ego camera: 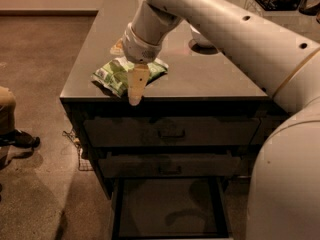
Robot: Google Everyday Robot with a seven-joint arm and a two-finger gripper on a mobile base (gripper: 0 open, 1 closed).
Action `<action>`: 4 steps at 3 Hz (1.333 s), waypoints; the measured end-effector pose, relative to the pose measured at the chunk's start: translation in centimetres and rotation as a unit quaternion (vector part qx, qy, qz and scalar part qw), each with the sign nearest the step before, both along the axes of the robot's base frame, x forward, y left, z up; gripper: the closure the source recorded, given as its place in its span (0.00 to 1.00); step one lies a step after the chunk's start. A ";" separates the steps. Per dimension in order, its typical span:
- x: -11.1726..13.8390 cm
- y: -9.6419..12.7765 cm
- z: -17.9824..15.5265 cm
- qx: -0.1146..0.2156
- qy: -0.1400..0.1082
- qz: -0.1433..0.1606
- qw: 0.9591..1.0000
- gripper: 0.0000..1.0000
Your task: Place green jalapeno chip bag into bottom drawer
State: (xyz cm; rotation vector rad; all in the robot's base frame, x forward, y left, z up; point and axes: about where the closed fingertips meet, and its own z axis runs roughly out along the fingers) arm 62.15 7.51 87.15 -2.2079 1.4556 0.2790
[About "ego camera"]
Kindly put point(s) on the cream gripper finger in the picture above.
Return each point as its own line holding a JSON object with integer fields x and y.
{"x": 117, "y": 48}
{"x": 137, "y": 80}

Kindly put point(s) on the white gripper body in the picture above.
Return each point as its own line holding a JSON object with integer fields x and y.
{"x": 139, "y": 51}

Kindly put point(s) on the black shoe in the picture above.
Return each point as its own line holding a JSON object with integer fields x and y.
{"x": 19, "y": 139}

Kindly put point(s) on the white ceramic bowl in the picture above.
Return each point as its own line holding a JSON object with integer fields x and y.
{"x": 200, "y": 39}

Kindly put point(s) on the dark middle left drawer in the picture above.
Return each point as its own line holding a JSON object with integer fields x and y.
{"x": 169, "y": 165}

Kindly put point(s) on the wire rack on floor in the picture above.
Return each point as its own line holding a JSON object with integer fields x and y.
{"x": 84, "y": 164}

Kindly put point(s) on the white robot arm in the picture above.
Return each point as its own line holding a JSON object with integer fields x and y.
{"x": 284, "y": 194}

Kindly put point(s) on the open dark bottom drawer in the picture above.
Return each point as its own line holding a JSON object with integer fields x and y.
{"x": 170, "y": 209}

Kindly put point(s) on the green jalapeno chip bag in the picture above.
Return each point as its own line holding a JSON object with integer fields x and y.
{"x": 113, "y": 75}

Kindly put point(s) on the dark top left drawer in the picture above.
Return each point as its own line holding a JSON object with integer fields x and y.
{"x": 169, "y": 131}

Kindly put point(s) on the dark kettle at corner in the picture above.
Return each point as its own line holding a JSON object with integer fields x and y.
{"x": 309, "y": 7}

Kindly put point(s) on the tan trouser leg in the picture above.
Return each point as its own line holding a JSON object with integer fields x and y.
{"x": 7, "y": 109}

